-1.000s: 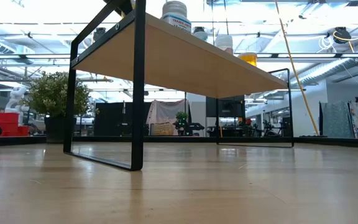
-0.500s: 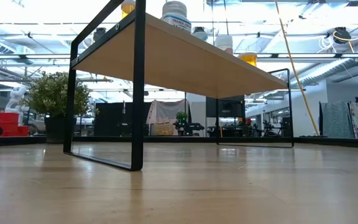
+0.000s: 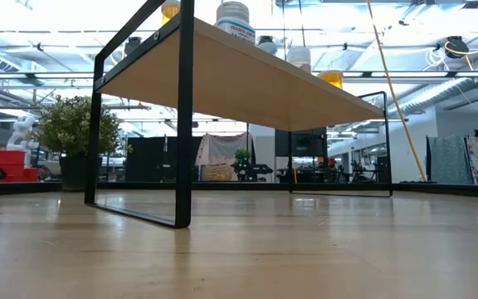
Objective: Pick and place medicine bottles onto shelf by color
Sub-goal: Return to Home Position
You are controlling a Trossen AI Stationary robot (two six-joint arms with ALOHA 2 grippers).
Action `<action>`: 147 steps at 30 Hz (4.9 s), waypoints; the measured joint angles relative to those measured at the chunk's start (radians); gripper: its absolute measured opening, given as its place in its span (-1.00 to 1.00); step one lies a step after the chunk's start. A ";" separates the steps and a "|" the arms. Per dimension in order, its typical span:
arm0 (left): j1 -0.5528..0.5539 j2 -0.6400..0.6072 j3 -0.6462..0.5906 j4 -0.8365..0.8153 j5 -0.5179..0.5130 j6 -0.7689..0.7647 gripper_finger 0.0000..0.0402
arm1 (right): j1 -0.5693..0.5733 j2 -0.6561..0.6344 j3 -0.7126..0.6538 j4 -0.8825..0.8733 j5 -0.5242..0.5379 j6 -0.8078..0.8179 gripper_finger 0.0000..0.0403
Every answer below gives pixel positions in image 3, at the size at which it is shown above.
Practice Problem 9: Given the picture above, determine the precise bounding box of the yellow extension cable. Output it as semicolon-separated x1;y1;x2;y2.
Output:
366;0;427;183

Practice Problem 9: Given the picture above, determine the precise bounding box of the wooden shelf black metal frame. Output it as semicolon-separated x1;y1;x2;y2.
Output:
84;0;393;229

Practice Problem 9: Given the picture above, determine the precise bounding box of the black background machine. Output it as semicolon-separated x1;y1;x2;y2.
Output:
230;161;274;183

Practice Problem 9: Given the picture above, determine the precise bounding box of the red plastic crate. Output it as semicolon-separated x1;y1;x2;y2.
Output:
0;149;40;184

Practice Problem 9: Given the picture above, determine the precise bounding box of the white medicine bottle blue band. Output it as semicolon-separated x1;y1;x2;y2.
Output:
213;0;256;46

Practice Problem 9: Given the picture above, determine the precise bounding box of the black aluminium table frame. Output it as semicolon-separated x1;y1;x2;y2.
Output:
0;180;478;199

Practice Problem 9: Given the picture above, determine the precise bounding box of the black ceiling cable reel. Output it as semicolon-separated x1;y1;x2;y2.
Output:
445;36;471;59

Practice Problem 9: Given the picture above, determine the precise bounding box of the clear bottle with red pills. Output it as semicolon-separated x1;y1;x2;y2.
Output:
286;45;313;75

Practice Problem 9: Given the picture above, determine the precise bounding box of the orange pill bottle white cap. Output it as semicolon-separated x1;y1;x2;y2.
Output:
316;69;344;91

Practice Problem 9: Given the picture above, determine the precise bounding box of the green potted plant dark pot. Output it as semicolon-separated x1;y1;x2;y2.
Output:
35;94;133;193

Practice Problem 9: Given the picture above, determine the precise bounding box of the small green background plant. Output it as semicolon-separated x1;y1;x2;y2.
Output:
233;148;252;165

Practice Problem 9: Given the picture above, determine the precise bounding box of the teal patterned curtain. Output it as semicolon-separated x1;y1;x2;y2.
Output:
425;135;472;184

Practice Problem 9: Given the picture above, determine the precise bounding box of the white draped cloth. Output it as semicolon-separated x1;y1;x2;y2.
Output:
194;132;249;182

